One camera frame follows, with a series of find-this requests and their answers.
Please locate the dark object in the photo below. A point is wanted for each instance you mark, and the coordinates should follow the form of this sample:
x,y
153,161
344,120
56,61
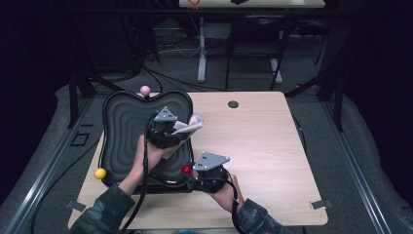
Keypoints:
x,y
239,1

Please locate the metal floor rail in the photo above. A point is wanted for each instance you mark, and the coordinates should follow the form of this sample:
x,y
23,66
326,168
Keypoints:
x,y
355,169
52,162

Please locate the yellow ball knob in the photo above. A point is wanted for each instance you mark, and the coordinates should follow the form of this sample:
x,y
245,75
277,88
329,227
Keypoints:
x,y
100,173

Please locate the black metal crossbar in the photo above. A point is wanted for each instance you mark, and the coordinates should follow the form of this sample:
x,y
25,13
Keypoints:
x,y
130,12

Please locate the round table grommet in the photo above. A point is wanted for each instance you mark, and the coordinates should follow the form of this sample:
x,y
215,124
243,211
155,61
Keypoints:
x,y
233,104

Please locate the person's left hand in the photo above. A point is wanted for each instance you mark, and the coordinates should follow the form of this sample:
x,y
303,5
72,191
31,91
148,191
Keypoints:
x,y
149,159

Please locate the blue object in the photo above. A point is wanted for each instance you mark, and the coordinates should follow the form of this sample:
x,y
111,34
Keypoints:
x,y
187,232

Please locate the pink ball knob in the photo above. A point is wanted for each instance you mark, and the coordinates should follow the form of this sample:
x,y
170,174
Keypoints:
x,y
145,90

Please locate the orange object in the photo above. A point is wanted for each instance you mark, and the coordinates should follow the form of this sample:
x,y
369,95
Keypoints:
x,y
195,4

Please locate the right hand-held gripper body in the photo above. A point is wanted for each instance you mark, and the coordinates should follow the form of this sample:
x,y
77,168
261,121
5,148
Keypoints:
x,y
209,180

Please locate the white background table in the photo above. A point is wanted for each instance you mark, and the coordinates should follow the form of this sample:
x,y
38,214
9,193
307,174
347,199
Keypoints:
x,y
259,4

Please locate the black wavy tray stand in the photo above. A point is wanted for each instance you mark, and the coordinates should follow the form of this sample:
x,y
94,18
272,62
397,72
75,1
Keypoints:
x,y
126,136

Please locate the beige wiping cloth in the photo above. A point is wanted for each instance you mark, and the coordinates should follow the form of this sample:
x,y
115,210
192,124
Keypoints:
x,y
191,125

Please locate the person's right hand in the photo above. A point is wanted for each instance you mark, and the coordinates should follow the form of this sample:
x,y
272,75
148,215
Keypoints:
x,y
230,198

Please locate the black chair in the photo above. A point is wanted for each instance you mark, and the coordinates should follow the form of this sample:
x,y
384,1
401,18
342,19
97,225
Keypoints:
x,y
259,35

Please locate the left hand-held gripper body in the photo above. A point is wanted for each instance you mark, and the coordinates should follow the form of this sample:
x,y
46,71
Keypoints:
x,y
160,133

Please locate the red ball knob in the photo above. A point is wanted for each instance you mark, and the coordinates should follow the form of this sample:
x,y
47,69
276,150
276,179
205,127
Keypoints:
x,y
186,169

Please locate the metal table clip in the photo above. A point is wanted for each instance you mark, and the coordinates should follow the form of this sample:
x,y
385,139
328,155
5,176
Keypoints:
x,y
320,204
75,205

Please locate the black metal frame stand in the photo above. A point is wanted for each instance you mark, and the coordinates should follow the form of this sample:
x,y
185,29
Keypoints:
x,y
73,104
339,107

